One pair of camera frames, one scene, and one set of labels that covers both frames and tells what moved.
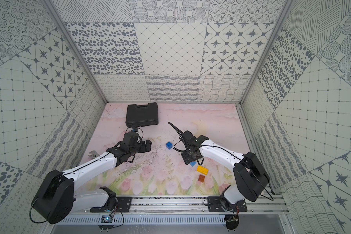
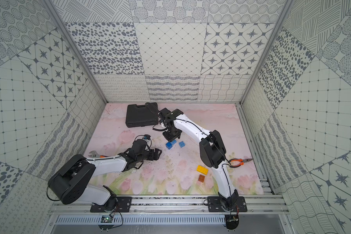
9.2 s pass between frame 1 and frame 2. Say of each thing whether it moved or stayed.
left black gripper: moved
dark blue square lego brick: stayed
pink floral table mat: stayed
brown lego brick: stayed
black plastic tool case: stayed
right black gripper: moved
